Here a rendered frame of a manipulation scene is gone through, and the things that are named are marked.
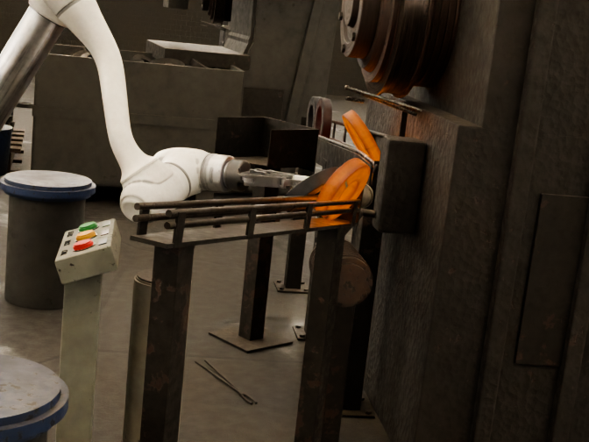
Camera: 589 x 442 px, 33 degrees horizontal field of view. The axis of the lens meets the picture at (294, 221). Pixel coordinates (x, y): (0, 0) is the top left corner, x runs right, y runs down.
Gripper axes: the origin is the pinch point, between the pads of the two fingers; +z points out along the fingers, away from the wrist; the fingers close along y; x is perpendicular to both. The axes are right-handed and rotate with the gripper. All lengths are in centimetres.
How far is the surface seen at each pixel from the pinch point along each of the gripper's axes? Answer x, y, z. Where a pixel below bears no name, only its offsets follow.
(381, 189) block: -3.8, -26.4, 7.9
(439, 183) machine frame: 0.0, -21.4, 24.5
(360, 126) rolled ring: 9.6, -47.3, -7.6
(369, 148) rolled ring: 3.8, -47.4, -4.7
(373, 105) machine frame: 13, -85, -20
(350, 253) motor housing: -17.3, -10.6, 7.0
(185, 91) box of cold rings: 4, -218, -175
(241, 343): -66, -68, -54
